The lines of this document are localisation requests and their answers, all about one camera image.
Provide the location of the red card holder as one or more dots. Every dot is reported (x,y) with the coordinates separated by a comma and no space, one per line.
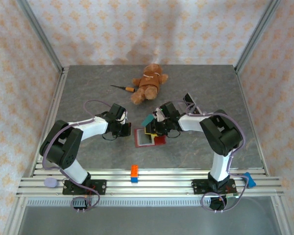
(160,141)

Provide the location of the teal card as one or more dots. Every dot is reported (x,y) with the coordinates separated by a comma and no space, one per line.
(148,120)

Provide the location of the clear acrylic card stand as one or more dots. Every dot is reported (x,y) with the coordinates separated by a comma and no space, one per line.
(198,110)

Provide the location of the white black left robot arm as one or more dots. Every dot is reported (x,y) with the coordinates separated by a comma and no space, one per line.
(95,126)

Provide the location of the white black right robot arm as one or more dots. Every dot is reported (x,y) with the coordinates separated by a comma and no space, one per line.
(191,122)

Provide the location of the black card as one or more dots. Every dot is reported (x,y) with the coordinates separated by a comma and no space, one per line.
(188,98)

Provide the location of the orange blue toy brick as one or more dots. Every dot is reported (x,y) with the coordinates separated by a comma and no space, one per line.
(134,171)

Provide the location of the brown teddy bear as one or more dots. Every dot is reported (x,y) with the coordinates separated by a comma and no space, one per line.
(149,83)

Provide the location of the small black connector box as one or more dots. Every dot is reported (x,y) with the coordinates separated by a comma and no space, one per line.
(80,204)

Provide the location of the lavender round object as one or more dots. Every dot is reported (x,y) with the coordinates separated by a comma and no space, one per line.
(50,183)

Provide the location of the blue clamp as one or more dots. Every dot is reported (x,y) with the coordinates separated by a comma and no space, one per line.
(250,181)

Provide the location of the aluminium rail frame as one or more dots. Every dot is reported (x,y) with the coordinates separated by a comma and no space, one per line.
(161,186)

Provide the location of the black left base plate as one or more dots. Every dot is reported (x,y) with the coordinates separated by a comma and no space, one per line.
(100,186)

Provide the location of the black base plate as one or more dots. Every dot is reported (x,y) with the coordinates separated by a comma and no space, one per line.
(100,186)
(198,186)

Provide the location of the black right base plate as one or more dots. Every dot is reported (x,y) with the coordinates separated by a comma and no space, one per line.
(198,186)

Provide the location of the aluminium table side rail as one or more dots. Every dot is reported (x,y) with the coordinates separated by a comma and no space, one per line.
(242,85)
(56,102)

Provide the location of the aluminium frame post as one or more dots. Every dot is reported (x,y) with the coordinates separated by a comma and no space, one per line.
(257,34)
(41,34)

